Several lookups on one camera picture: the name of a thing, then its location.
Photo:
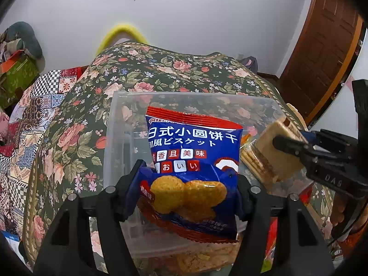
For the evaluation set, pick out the red snack packet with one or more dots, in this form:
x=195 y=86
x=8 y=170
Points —
x=271 y=241

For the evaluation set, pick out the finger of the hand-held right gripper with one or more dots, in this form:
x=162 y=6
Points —
x=325 y=138
x=289 y=146

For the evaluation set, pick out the blue and white packet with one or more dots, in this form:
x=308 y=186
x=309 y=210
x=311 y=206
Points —
x=10 y=240

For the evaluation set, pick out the yellow curved bar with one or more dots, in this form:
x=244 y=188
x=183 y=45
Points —
x=122 y=31

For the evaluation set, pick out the clear plastic container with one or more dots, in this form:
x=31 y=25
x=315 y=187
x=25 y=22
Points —
x=120 y=126

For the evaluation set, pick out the blue biscuit packet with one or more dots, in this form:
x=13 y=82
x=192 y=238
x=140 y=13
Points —
x=192 y=161

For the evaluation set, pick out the person's right hand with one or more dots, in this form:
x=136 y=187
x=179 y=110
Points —
x=343 y=211

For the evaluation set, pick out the green and orange box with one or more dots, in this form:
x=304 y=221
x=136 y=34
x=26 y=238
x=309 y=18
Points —
x=17 y=74

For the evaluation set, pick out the dark cloth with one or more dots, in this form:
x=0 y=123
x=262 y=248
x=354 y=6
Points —
x=249 y=62

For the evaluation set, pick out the yellow snack packet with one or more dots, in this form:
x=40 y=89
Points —
x=201 y=260

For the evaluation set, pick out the white wall socket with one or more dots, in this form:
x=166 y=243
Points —
x=240 y=55

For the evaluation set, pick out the patchwork printed cloth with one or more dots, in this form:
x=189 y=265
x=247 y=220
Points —
x=34 y=112

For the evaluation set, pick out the green floral cloth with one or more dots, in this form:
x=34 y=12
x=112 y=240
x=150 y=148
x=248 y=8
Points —
x=161 y=69

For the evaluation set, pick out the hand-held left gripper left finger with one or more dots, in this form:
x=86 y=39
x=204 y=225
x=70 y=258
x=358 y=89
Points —
x=113 y=202

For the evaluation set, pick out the grey cushion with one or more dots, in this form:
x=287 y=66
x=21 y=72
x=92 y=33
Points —
x=24 y=37

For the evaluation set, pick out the clear-wrapped cracker pack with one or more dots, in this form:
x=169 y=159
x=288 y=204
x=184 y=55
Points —
x=273 y=158

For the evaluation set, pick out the brown wooden door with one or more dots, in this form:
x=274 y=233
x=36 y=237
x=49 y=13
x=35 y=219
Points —
x=322 y=49

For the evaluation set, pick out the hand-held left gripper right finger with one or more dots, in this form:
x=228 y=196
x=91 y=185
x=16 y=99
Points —
x=260 y=207

